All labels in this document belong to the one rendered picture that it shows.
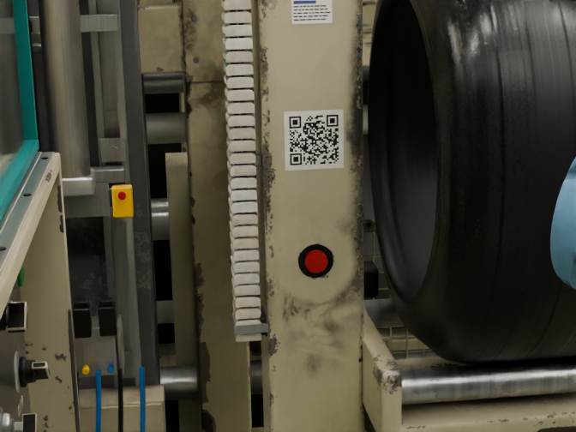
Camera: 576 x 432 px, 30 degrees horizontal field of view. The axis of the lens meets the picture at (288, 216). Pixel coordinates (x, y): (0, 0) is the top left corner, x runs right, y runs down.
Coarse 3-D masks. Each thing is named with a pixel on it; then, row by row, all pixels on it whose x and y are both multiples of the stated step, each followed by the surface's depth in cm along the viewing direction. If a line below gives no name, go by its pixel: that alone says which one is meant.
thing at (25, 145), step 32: (0, 0) 89; (0, 32) 88; (0, 64) 87; (0, 96) 86; (32, 96) 104; (0, 128) 85; (32, 128) 105; (0, 160) 85; (32, 160) 100; (0, 192) 83
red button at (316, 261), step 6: (312, 252) 139; (318, 252) 139; (306, 258) 139; (312, 258) 139; (318, 258) 139; (324, 258) 139; (306, 264) 139; (312, 264) 139; (318, 264) 139; (324, 264) 139; (312, 270) 139; (318, 270) 139
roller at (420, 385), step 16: (432, 368) 140; (448, 368) 139; (464, 368) 139; (480, 368) 139; (496, 368) 140; (512, 368) 140; (528, 368) 140; (544, 368) 140; (560, 368) 140; (416, 384) 137; (432, 384) 138; (448, 384) 138; (464, 384) 138; (480, 384) 138; (496, 384) 139; (512, 384) 139; (528, 384) 139; (544, 384) 139; (560, 384) 140; (416, 400) 138; (432, 400) 138; (448, 400) 139
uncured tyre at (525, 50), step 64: (384, 0) 150; (448, 0) 124; (512, 0) 121; (384, 64) 162; (448, 64) 122; (512, 64) 118; (384, 128) 166; (448, 128) 122; (512, 128) 117; (384, 192) 166; (448, 192) 123; (512, 192) 118; (384, 256) 160; (448, 256) 126; (512, 256) 121; (448, 320) 132; (512, 320) 127
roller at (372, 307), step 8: (368, 304) 165; (376, 304) 165; (384, 304) 165; (392, 304) 165; (368, 312) 164; (376, 312) 164; (384, 312) 164; (392, 312) 165; (376, 320) 164; (384, 320) 165; (392, 320) 165; (400, 320) 165
